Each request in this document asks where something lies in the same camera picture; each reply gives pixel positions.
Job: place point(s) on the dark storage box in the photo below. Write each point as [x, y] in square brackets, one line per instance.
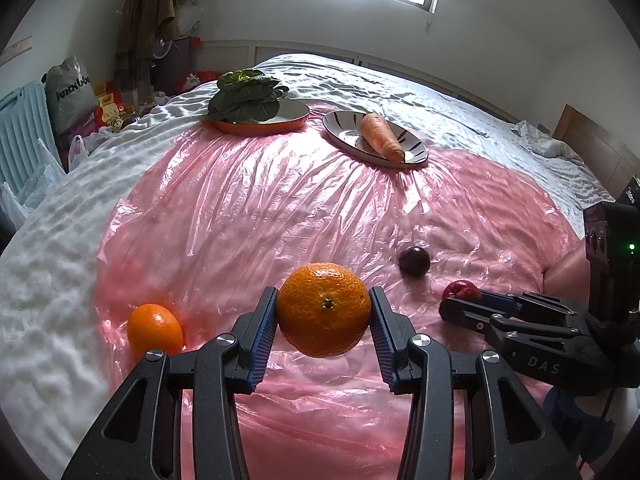
[181, 60]

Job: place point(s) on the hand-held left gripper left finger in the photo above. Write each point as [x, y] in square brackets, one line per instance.
[262, 330]

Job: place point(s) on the black box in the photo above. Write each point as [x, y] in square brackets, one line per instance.
[632, 192]

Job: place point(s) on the pink plastic sheet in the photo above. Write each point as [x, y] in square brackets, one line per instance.
[250, 210]

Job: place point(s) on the wooden headboard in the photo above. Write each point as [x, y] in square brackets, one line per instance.
[590, 140]

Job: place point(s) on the white plastic bag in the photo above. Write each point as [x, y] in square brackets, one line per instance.
[82, 146]
[30, 182]

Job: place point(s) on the light blue suitcase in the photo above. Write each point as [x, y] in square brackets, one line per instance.
[22, 135]

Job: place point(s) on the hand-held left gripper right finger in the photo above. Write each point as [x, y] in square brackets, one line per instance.
[382, 340]

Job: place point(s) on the orange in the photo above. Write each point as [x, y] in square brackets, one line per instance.
[324, 305]
[155, 332]

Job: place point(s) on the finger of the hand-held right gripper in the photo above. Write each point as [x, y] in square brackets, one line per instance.
[500, 301]
[470, 316]

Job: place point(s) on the dark plum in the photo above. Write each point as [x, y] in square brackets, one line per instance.
[414, 261]

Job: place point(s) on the carrot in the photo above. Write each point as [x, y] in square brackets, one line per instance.
[382, 135]

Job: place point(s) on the red apple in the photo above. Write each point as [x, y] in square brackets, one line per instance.
[461, 290]

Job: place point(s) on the leafy green vegetable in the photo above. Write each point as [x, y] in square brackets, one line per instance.
[245, 97]

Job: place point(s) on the orange plate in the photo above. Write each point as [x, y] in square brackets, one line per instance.
[285, 121]

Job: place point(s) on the person's right forearm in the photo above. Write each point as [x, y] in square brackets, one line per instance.
[565, 270]

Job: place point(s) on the blue cloth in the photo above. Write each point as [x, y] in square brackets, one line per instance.
[575, 420]

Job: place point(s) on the red snack boxes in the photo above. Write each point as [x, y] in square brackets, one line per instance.
[110, 107]

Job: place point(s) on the brown coat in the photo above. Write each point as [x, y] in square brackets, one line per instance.
[145, 20]

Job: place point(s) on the striped plate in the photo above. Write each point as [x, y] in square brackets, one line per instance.
[345, 135]

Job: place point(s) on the small white fan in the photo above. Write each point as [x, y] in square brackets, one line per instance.
[162, 46]

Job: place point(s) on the grey bag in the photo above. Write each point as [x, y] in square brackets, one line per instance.
[67, 92]

